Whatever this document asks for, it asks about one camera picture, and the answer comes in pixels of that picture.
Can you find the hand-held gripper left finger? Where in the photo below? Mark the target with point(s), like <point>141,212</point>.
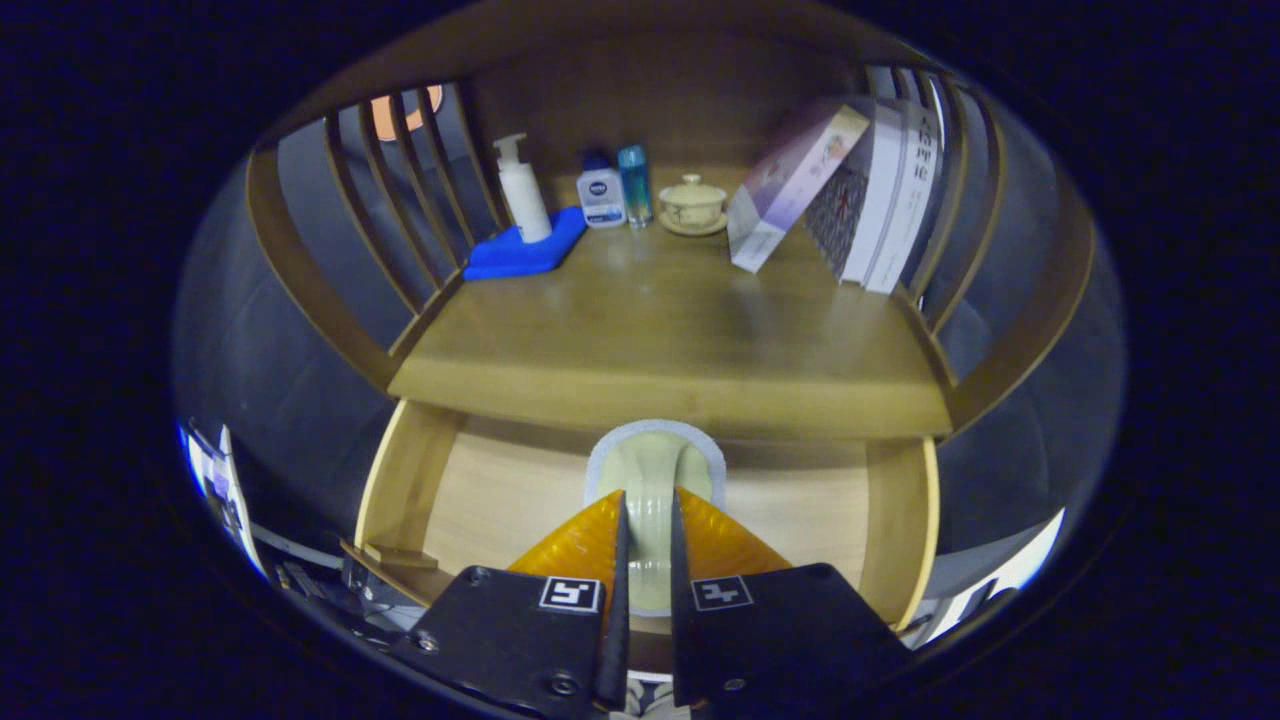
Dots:
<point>615,640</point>

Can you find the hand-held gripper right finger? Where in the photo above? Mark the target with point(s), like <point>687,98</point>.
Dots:
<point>682,640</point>

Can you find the brown wooden drawer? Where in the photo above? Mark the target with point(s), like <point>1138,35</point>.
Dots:
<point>500,500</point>

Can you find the wooden countertop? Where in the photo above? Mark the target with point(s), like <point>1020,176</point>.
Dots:
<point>650,330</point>

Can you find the brown wooden cabinet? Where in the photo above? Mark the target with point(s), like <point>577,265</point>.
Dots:
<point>700,100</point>

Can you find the black electronic device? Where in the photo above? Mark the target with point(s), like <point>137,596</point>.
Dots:
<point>360,590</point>

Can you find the white appliance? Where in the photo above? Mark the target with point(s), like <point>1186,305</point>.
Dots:
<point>1010,570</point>

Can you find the blue cloth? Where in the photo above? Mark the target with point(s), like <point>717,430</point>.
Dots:
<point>520,257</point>

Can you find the white blue framed panel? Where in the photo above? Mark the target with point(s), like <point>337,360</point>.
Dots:
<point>220,490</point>

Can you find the beige lidded teacup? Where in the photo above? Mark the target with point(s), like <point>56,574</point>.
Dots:
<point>692,205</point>

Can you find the white bottle with blue cap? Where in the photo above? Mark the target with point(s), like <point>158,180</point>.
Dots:
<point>600,195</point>

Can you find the white pump bottle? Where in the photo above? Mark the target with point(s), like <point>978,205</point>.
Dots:
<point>525,200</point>

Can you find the teal slim bottle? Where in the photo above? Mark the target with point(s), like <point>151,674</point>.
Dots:
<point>636,185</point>

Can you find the purple and white book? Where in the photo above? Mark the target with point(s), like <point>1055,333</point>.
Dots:
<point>790,185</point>

